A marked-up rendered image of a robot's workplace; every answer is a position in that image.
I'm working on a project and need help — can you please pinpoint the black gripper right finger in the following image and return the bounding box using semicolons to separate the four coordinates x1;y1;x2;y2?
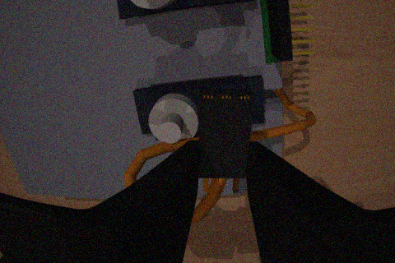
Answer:
246;141;395;263

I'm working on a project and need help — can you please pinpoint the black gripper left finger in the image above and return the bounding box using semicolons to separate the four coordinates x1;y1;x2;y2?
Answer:
0;141;198;263

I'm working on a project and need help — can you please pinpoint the grey flat base plate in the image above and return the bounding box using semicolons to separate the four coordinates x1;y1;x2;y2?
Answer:
0;0;282;200

